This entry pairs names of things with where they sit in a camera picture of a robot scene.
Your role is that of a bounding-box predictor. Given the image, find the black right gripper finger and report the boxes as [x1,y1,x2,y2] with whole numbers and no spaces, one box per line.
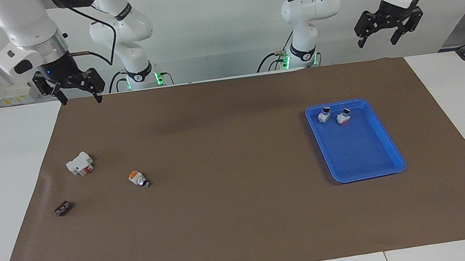
[32,69,69,109]
[74,67,108,107]

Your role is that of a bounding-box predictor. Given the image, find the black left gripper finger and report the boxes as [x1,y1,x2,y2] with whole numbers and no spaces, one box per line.
[387,7,427,46]
[353,9,388,49]

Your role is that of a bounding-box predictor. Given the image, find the white selector switch orange base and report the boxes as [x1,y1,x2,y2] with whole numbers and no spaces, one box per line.
[128,169,151,191]

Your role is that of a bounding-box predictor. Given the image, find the white power strip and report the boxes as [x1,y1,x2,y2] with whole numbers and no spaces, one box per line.
[0,81,41,107]

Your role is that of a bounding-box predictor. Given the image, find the white circuit breaker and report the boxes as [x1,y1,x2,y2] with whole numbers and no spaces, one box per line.
[64,151,96,178]

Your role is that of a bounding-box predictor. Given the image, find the small black terminal block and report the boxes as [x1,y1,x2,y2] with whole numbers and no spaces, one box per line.
[53,200,75,217]

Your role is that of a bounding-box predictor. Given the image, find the blue plastic tray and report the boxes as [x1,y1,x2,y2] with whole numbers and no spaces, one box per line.
[304,93,408,187]

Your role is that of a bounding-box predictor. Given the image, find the brown table mat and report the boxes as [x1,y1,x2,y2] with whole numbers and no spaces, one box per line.
[0,48,465,261]

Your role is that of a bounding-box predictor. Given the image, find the black right arm base cables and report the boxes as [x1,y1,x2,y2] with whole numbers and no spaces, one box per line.
[107,70,129,94]

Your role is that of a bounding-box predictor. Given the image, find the black arm base cables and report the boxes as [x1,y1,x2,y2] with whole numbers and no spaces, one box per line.
[253,30,299,74]
[107,70,129,94]

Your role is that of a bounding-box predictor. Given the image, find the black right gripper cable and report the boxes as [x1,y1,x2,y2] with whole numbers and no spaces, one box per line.
[62,1,121,71]

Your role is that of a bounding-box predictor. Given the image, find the white selector switch black knob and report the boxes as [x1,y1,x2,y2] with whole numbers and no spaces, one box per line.
[317,107,333,125]
[335,108,353,125]

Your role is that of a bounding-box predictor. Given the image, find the black left arm base cables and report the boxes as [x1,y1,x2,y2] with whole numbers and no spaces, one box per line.
[253,30,299,74]

